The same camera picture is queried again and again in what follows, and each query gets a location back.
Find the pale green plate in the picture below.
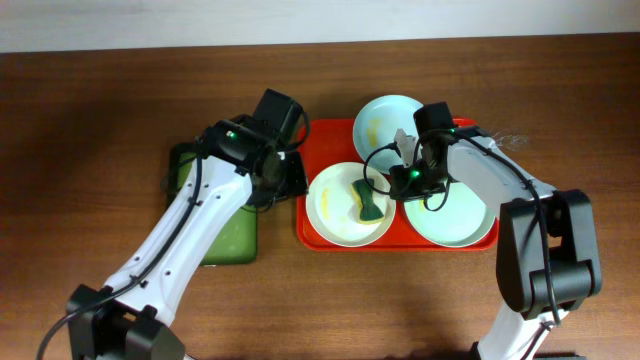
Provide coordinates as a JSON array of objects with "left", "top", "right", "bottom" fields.
[{"left": 404, "top": 183, "right": 496, "bottom": 248}]

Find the cream white plate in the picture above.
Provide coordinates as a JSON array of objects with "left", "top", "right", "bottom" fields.
[{"left": 305, "top": 162, "right": 396, "bottom": 249}]

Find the green yellow sponge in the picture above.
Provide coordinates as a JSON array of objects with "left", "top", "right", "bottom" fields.
[{"left": 351, "top": 179, "right": 384, "bottom": 225}]

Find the light blue plate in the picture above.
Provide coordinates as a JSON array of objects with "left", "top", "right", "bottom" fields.
[{"left": 352, "top": 95, "right": 423, "bottom": 161}]

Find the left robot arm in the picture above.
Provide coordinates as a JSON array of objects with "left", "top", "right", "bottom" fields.
[{"left": 60, "top": 89, "right": 311, "bottom": 359}]

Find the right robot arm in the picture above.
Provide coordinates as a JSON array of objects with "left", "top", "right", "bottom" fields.
[{"left": 390, "top": 102, "right": 602, "bottom": 359}]

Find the green rectangular tray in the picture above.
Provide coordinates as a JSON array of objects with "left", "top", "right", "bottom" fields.
[{"left": 162, "top": 143, "right": 258, "bottom": 267}]

